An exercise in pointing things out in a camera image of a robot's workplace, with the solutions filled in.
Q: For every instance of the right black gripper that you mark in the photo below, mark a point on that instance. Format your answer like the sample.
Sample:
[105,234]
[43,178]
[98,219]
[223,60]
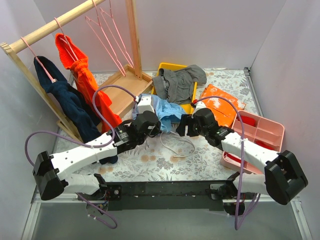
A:
[189,126]

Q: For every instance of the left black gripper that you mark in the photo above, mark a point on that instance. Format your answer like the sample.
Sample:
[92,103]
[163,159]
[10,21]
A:
[155,128]

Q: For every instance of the light blue shorts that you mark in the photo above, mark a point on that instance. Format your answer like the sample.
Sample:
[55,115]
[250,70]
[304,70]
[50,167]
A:
[169,115]

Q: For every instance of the orange tie-dye shorts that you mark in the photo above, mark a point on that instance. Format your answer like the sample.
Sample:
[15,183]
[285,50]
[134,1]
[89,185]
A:
[223,112]

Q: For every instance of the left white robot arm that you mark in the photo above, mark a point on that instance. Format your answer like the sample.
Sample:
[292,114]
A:
[56,173]

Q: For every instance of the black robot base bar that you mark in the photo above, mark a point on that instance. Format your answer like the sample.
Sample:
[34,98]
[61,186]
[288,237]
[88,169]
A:
[213,195]

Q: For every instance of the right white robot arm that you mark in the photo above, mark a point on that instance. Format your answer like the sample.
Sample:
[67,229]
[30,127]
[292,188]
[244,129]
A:
[282,177]

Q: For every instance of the grey shorts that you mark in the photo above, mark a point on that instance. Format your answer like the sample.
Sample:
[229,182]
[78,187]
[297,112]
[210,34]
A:
[178,86]

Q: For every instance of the empty pink hanger right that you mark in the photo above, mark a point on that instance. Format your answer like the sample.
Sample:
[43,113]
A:
[114,38]

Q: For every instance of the empty pink hanger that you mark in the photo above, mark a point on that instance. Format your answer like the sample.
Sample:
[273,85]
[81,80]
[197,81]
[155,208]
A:
[114,38]
[98,30]

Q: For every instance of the pink hanger with navy garment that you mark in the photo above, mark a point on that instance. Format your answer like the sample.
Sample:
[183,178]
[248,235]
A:
[53,80]

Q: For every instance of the pink hanger with orange garment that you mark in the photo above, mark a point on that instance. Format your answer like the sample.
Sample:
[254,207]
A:
[65,40]

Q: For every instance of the empty pink hanger left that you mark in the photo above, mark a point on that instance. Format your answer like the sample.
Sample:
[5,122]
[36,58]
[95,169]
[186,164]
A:
[98,30]

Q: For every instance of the floral patterned table mat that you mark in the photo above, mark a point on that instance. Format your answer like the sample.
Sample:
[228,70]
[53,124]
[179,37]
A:
[178,161]

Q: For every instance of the wooden clothes rack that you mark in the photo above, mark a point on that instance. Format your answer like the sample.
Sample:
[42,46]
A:
[120,89]

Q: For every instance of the red cloth front compartment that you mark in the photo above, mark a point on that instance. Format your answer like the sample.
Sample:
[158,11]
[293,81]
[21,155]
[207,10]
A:
[233,157]

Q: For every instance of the red cloth compartment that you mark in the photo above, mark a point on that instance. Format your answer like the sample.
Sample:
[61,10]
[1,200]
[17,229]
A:
[264,145]
[233,157]

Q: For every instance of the red cloth in organizer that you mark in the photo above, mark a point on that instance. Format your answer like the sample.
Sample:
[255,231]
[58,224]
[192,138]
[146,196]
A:
[249,120]

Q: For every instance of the navy blue garment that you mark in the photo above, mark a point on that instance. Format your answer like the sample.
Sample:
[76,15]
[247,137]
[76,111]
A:
[71,101]

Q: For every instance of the bright orange garment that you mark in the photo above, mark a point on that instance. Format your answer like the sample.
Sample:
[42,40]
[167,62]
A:
[85,80]

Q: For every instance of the red cloth right compartment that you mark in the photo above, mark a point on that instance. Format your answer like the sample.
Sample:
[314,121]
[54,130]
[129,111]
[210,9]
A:
[264,145]

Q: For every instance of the pink compartment organizer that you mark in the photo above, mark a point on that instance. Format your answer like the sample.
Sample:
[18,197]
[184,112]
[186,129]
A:
[266,130]

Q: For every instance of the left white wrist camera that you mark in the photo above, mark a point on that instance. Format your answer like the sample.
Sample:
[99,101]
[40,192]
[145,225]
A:
[144,103]

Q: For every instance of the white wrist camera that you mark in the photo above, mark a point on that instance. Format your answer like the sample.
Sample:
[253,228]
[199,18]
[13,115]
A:
[197,105]
[144,103]

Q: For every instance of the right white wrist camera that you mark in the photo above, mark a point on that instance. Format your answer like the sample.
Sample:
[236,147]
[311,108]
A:
[197,105]

